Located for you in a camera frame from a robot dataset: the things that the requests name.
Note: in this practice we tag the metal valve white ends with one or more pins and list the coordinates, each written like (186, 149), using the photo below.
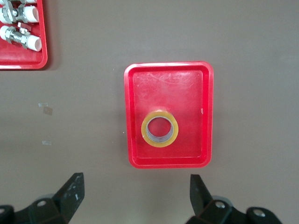
(25, 1)
(28, 12)
(18, 37)

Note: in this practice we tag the red tray holding valves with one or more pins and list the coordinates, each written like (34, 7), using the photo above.
(23, 59)

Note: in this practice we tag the brown paper patch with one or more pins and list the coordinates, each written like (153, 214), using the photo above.
(48, 111)

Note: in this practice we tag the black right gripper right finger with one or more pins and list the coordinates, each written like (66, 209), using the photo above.
(199, 198)

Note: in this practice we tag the clear tape strip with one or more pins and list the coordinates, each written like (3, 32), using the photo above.
(43, 104)
(46, 142)

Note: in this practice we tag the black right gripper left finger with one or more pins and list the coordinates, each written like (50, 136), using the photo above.
(70, 196)

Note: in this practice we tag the yellowish clear tape roll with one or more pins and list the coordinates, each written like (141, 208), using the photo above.
(144, 130)

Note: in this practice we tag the empty red plastic tray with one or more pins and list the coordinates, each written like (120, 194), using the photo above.
(168, 93)

